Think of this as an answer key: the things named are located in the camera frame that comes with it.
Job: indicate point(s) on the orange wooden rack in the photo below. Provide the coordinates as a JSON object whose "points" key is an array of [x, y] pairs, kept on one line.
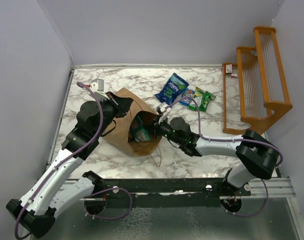
{"points": [[255, 94]]}

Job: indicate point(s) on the blue Burts chips bag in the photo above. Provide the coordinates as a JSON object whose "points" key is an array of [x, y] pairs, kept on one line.
{"points": [[174, 87]]}

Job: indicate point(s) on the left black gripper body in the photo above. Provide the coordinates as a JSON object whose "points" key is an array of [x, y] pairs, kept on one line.
{"points": [[111, 108]]}

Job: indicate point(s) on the small red white box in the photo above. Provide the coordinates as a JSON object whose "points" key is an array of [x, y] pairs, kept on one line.
{"points": [[228, 68]]}

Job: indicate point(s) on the green candy bag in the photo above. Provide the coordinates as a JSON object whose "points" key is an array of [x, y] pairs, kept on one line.
{"points": [[203, 98]]}

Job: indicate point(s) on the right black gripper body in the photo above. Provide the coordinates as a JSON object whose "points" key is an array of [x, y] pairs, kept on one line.
{"points": [[163, 129]]}

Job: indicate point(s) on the brown paper bag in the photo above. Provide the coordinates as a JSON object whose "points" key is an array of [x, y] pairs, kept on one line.
{"points": [[129, 133]]}

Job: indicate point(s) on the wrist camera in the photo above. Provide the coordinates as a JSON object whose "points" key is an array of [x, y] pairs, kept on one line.
{"points": [[97, 86], [163, 111]]}

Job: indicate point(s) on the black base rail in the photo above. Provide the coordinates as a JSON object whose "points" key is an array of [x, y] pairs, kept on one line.
{"points": [[120, 193]]}

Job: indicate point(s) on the teal Fox's candy bag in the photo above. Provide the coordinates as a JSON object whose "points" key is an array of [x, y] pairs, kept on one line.
{"points": [[138, 130]]}

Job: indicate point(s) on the blue M&M's packet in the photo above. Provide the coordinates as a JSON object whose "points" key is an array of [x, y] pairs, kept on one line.
{"points": [[186, 97]]}

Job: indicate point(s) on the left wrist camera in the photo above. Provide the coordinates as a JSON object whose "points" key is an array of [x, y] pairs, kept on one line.
{"points": [[97, 86]]}

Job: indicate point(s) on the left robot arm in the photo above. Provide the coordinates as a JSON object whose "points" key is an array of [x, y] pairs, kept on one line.
{"points": [[39, 208]]}

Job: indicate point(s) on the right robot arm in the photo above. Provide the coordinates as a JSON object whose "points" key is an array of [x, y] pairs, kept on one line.
{"points": [[258, 156]]}

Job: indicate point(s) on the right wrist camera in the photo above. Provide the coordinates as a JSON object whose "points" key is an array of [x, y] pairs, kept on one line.
{"points": [[163, 111]]}

